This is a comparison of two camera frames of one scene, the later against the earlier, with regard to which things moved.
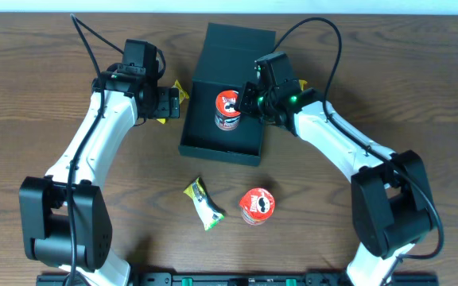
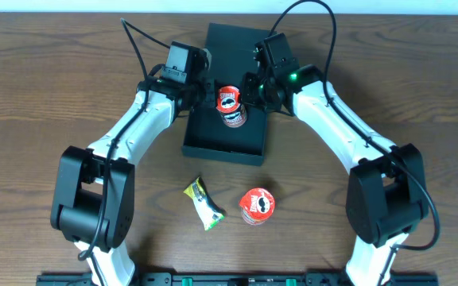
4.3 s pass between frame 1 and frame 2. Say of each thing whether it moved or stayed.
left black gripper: moved
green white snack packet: stayed
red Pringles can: stayed
